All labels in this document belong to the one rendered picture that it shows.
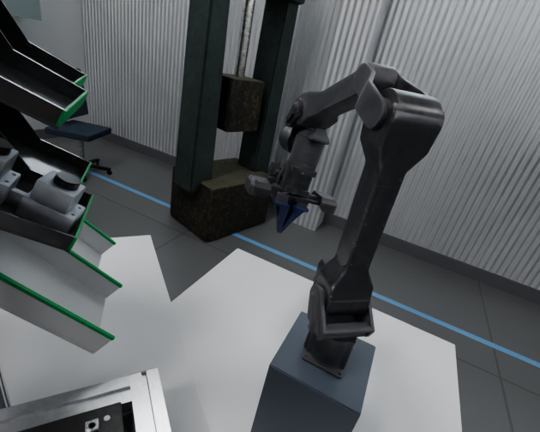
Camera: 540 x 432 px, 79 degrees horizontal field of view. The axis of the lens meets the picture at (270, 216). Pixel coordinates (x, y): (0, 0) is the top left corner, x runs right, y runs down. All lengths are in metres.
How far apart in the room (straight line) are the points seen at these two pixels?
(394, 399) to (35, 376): 0.72
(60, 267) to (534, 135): 3.11
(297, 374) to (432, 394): 0.45
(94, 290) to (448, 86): 2.89
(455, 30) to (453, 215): 1.48
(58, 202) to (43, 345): 0.41
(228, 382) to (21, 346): 0.41
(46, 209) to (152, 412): 0.33
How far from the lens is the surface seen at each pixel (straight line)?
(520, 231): 3.42
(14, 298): 0.57
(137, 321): 0.85
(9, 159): 0.52
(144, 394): 0.61
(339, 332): 0.49
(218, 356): 0.78
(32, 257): 0.66
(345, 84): 0.52
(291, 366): 0.54
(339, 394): 0.53
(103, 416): 0.59
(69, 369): 0.79
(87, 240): 0.82
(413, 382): 0.91
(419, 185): 3.23
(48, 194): 0.50
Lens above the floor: 1.46
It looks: 26 degrees down
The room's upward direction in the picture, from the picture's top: 12 degrees clockwise
